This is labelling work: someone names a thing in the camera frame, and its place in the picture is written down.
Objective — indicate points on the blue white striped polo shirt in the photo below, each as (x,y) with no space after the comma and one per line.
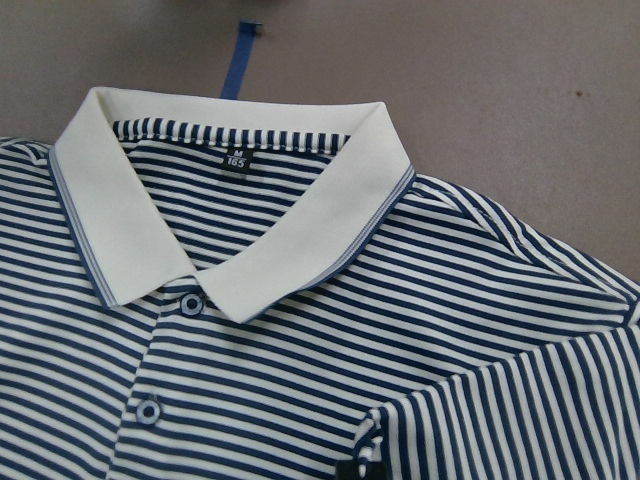
(197,288)

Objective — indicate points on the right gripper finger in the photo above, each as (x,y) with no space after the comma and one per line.
(352,469)

